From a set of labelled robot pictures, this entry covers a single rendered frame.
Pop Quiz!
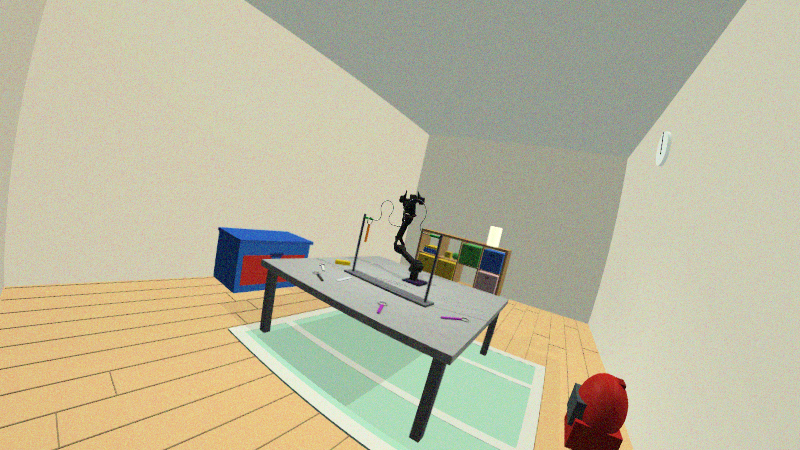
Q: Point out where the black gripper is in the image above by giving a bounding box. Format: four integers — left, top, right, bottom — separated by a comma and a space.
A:
399, 190, 425, 210

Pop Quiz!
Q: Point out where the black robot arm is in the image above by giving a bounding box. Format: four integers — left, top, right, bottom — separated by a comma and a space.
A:
394, 201, 423, 281

